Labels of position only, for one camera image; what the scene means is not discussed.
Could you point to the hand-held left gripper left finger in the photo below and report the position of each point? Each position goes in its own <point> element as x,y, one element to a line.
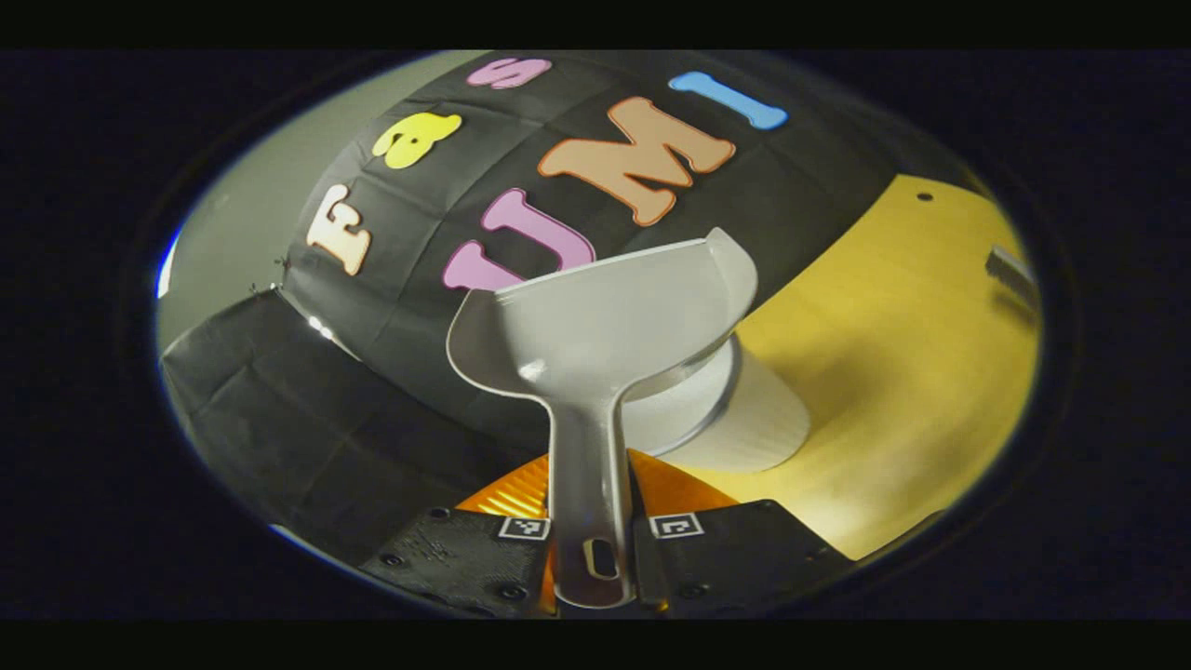
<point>465,558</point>

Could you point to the grey dustpan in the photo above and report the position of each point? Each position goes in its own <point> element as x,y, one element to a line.
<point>605,316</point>

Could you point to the white ribbed garbage bin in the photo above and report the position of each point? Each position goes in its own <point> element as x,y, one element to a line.
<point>754,419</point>

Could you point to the small grey broom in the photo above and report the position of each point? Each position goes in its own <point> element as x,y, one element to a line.
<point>1012,272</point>

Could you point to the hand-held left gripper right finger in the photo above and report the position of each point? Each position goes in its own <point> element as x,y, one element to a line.
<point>735,558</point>

